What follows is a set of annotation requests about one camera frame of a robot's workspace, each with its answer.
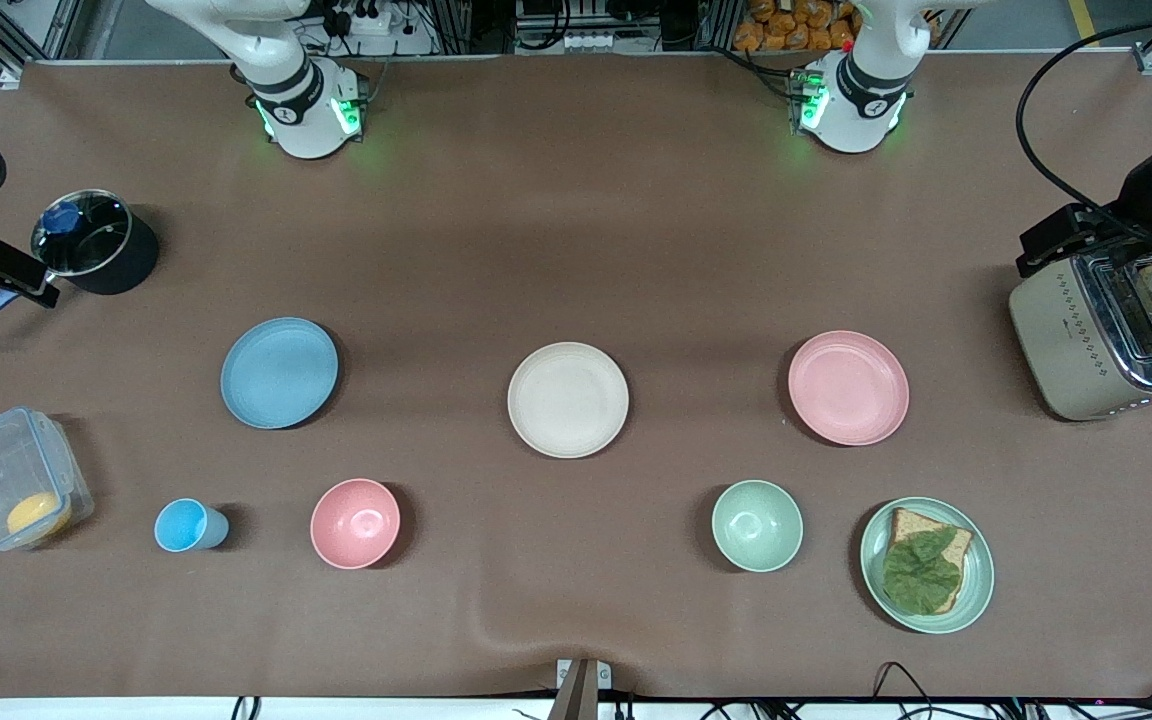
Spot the pink plate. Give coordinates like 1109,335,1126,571
787,330,911,448

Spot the blue plate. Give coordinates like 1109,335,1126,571
220,317,340,431

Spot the beige steel toaster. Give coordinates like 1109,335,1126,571
1008,250,1152,422

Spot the black pot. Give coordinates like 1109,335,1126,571
31,188,161,296

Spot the clear plastic container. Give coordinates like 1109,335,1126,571
0,405,96,554

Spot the orange round food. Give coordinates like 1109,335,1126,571
6,492,73,542

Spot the blue cup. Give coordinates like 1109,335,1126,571
154,498,231,554

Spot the brown bread slice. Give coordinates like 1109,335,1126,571
886,508,976,615

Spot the bag of orange buns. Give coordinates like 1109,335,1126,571
732,0,859,54

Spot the green plate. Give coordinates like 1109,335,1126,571
859,497,996,635

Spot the green lettuce leaf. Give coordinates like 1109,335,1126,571
882,528,964,608

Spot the green bowl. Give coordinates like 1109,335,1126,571
712,480,805,574

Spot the pink bowl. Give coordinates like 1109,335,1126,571
310,478,403,571

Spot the white power strip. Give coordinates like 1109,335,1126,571
321,0,439,57

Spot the brown table cloth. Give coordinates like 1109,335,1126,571
0,55,1152,701

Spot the beige plate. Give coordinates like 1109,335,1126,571
507,342,631,460

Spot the thin black cable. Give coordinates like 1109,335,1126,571
870,660,947,720

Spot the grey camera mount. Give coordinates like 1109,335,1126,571
553,657,613,720

